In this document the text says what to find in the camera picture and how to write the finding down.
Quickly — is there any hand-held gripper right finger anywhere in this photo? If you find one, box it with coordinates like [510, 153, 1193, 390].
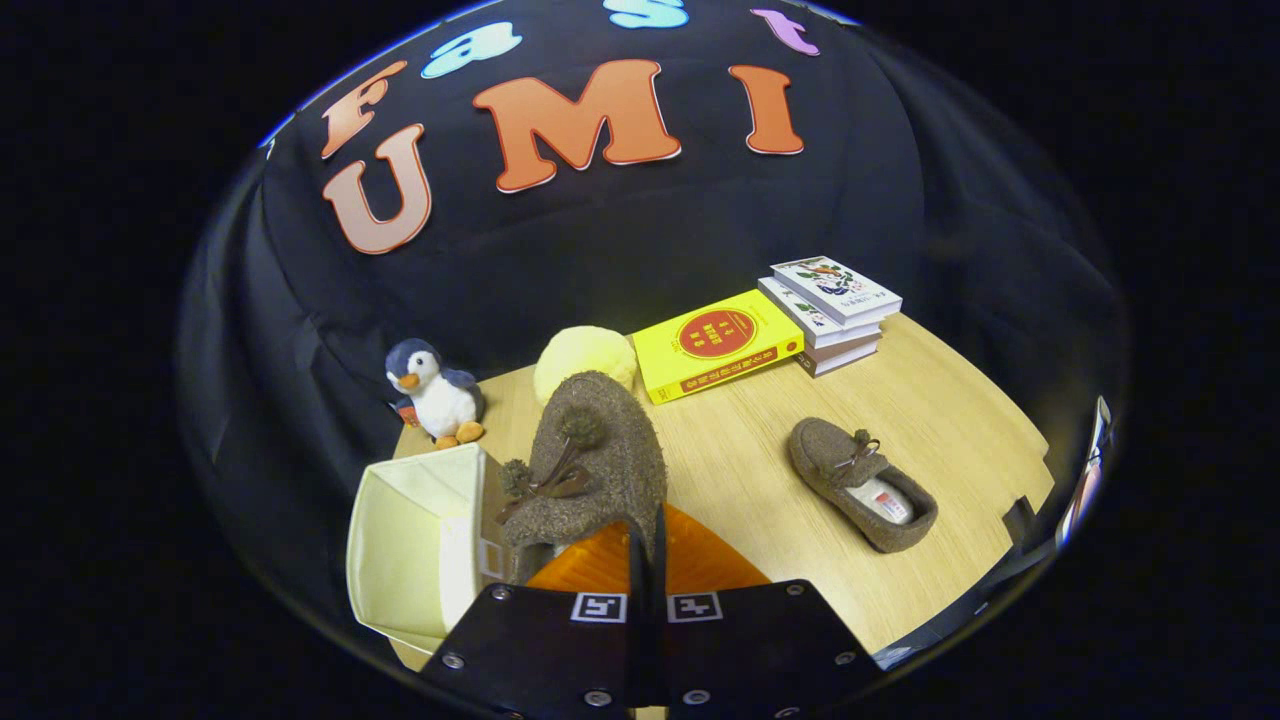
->
[650, 503, 886, 720]

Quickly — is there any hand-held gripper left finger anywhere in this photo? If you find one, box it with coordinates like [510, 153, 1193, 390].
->
[420, 520, 651, 720]

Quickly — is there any beige fabric storage box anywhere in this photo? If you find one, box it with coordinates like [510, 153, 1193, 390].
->
[346, 443, 521, 641]

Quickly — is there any brown fuzzy slipper shoe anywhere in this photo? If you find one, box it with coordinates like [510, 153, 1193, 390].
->
[787, 417, 939, 554]
[497, 371, 668, 586]

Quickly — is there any penguin plush toy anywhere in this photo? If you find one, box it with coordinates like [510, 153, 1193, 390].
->
[385, 338, 488, 450]

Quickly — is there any yellow book with red circle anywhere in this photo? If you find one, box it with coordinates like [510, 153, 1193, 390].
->
[632, 289, 805, 406]

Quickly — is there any yellow round plush bun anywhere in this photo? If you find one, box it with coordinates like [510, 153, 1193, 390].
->
[533, 325, 638, 406]

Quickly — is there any dark cover paperback book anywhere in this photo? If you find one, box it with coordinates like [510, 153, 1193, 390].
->
[797, 335, 883, 378]

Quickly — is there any white paperback book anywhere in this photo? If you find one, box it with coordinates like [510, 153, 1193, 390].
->
[757, 277, 886, 351]

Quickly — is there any white illustrated cover book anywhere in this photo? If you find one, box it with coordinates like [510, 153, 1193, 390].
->
[770, 256, 903, 328]

